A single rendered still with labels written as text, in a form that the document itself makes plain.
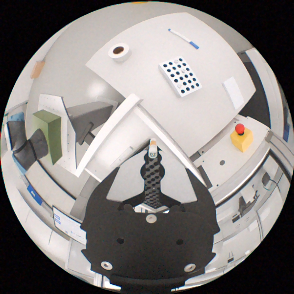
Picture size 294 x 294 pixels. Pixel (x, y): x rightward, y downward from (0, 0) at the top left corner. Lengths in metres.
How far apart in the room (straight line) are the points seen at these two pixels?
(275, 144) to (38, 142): 0.89
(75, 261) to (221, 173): 2.00
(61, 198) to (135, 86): 3.16
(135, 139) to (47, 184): 3.22
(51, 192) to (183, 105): 3.30
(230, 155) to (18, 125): 0.76
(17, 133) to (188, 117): 0.65
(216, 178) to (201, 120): 0.21
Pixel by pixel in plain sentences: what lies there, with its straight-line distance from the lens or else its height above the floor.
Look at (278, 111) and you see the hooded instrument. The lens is 0.78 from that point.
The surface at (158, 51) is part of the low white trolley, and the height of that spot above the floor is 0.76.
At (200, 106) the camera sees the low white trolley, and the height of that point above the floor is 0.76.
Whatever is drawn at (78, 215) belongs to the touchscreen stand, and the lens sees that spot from 1.17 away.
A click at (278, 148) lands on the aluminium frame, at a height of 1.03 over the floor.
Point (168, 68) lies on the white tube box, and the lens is 0.32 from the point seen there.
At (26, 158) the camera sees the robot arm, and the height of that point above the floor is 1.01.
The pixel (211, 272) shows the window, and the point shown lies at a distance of 0.34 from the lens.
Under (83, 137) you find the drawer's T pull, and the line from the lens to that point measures 0.25.
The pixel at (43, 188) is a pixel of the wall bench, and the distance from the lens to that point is 3.32.
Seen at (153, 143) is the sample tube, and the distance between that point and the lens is 0.16.
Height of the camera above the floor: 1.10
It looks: 62 degrees down
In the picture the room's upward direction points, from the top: 175 degrees counter-clockwise
